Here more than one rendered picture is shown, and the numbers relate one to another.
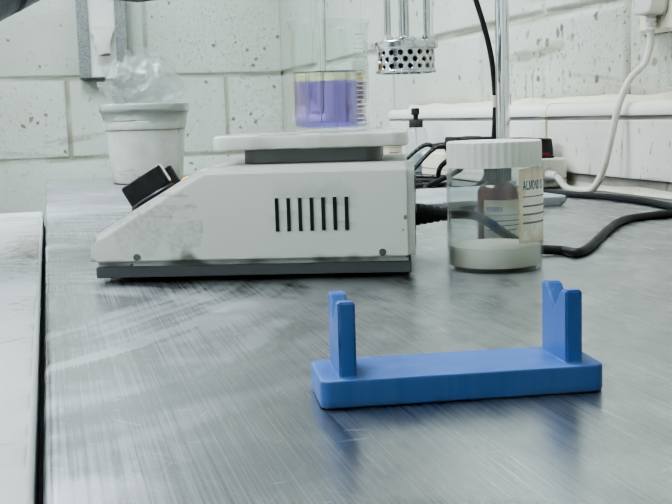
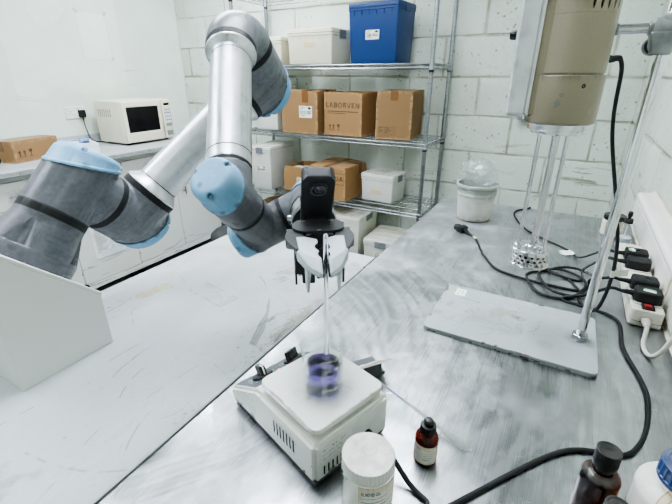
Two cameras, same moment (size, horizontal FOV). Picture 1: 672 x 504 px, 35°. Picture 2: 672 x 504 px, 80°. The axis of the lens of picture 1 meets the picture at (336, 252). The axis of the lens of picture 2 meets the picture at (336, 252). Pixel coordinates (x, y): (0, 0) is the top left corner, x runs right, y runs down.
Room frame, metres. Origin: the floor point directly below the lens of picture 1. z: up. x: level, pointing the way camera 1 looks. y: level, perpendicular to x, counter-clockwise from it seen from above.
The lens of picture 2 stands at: (0.42, -0.30, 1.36)
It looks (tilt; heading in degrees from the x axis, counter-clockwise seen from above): 24 degrees down; 44
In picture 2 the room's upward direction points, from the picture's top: straight up
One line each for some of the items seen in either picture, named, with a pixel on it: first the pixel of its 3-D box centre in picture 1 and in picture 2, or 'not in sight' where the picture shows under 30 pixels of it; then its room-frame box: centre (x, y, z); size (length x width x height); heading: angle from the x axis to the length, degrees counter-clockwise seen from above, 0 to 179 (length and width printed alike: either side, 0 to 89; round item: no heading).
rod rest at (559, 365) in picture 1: (453, 340); not in sight; (0.38, -0.04, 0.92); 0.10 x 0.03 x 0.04; 98
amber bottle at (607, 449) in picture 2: not in sight; (598, 481); (0.84, -0.29, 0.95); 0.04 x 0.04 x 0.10
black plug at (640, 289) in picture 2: (523, 147); (641, 293); (1.38, -0.24, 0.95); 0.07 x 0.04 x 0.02; 105
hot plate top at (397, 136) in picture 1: (316, 138); (321, 384); (0.71, 0.01, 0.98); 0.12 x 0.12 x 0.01; 86
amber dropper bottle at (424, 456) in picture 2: not in sight; (426, 438); (0.77, -0.12, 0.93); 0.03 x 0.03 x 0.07
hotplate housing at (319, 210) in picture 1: (279, 205); (310, 399); (0.71, 0.04, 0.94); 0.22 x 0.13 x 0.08; 86
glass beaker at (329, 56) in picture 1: (327, 74); (320, 366); (0.70, 0.00, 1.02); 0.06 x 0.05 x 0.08; 153
